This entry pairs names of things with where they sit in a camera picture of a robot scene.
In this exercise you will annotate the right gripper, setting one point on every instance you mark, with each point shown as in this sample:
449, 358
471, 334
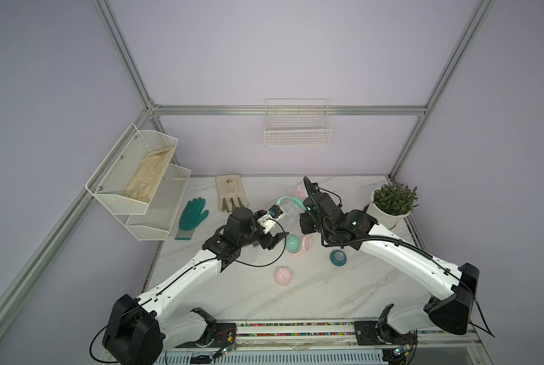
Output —
306, 222

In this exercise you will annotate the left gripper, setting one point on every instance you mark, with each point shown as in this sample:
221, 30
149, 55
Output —
275, 239

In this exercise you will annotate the pink bottle cap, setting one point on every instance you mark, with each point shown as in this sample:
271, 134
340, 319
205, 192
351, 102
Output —
283, 276
300, 192

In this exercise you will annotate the clear baby bottle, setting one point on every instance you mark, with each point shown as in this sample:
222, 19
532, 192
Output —
292, 211

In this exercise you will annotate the teal nipple collar with straw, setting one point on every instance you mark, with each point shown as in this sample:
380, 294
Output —
338, 258

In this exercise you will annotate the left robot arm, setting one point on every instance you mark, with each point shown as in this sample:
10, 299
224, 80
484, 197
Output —
141, 328

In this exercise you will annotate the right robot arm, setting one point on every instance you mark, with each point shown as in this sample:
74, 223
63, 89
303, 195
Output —
451, 290

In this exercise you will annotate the mint green bottle cap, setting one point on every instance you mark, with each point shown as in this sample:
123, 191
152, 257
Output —
293, 244

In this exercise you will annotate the beige glove green fingertips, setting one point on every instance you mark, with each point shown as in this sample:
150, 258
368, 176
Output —
231, 193

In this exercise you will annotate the potted green plant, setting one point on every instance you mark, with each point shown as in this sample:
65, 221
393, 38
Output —
392, 203

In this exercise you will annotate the green rubber glove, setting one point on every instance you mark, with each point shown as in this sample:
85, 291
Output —
192, 216

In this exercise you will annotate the lower white mesh shelf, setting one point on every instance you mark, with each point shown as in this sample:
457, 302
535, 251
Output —
157, 223

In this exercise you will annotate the white mesh shelf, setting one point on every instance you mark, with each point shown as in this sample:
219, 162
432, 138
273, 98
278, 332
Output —
157, 223
112, 183

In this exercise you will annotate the beige glove in shelf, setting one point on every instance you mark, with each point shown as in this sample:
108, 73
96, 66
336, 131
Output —
144, 183

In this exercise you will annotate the upper white mesh shelf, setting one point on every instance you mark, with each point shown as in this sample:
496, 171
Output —
112, 183

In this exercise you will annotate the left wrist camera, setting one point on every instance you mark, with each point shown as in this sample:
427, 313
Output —
270, 218

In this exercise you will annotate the white wire wall basket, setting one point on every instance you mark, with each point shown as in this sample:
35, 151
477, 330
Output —
296, 122

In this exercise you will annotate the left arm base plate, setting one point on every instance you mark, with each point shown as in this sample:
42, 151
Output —
218, 334

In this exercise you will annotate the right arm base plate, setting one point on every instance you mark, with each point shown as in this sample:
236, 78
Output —
376, 333

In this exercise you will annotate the aluminium front rail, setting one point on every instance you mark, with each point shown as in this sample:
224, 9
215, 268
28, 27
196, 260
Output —
318, 334

